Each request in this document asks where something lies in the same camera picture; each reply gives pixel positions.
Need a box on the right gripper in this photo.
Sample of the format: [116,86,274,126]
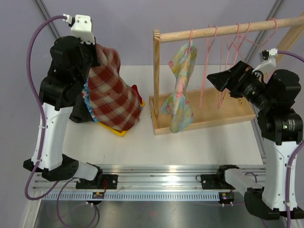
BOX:
[208,61,274,111]

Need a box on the blue floral garment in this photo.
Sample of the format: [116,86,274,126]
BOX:
[81,79,98,123]

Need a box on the pastel floral garment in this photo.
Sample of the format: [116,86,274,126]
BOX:
[160,41,197,133]

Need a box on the red plaid garment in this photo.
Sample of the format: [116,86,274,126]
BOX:
[88,44,141,131]

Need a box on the red skirt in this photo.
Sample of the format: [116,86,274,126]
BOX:
[131,85,143,104]

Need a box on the dark grey dotted garment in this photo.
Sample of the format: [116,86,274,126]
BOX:
[69,92,93,124]

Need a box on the pink hanger of red skirt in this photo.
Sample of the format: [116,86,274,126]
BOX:
[247,18,278,48]

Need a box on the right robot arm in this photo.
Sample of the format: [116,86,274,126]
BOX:
[207,61,304,220]

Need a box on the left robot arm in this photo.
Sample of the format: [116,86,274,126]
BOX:
[23,36,103,189]

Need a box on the wooden clothes rack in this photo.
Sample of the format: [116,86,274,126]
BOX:
[149,16,304,135]

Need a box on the yellow plastic tray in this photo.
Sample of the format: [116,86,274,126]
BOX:
[98,101,146,137]

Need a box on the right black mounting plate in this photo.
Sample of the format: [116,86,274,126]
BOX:
[200,174,231,190]

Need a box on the black mounting plate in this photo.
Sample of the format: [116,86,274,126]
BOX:
[200,174,231,190]
[76,174,118,190]

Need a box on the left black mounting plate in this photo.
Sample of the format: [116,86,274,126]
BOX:
[76,174,118,190]

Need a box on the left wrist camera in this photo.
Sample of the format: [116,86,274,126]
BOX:
[63,14,95,45]

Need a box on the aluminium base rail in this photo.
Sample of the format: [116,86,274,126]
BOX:
[32,163,266,201]

